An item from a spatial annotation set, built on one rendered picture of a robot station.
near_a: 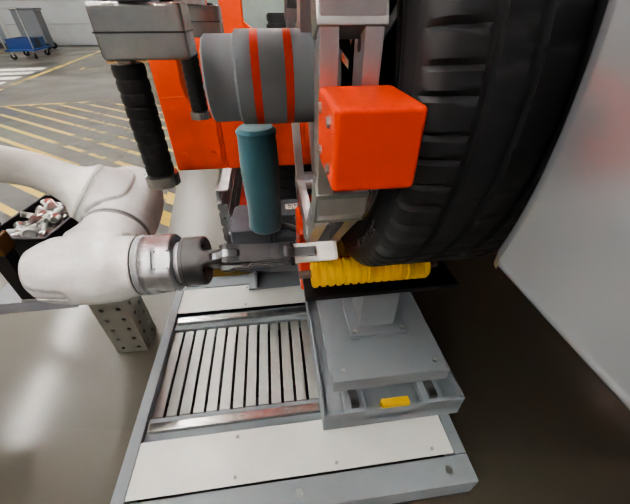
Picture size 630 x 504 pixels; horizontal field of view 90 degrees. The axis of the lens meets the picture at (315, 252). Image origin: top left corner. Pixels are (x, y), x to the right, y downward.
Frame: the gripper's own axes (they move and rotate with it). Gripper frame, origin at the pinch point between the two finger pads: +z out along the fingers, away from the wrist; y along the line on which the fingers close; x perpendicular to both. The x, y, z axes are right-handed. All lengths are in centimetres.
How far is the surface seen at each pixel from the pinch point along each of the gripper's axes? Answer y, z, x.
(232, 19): -165, -29, 199
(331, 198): 13.0, 1.2, 4.6
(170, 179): 6.9, -19.4, 10.5
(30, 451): -49, -76, -42
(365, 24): 25.2, 3.7, 16.6
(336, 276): -13.1, 5.2, -3.6
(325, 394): -36.7, 3.1, -32.8
